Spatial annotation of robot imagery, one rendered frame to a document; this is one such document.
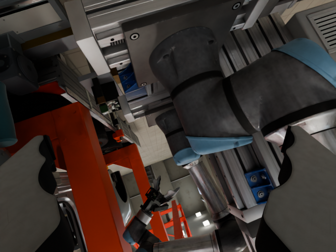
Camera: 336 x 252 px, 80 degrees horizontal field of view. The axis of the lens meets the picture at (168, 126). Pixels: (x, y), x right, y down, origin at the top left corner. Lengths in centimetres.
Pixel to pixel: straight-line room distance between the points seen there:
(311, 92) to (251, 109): 8
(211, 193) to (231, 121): 69
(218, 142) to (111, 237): 89
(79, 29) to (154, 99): 51
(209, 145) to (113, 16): 30
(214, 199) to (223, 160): 42
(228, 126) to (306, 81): 13
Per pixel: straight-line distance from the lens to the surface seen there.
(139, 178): 303
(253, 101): 34
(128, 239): 111
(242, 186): 62
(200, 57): 40
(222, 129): 36
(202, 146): 37
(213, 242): 93
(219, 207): 103
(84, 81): 121
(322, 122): 34
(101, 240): 117
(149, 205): 109
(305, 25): 74
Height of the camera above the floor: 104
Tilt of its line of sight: 11 degrees down
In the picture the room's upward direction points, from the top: 159 degrees clockwise
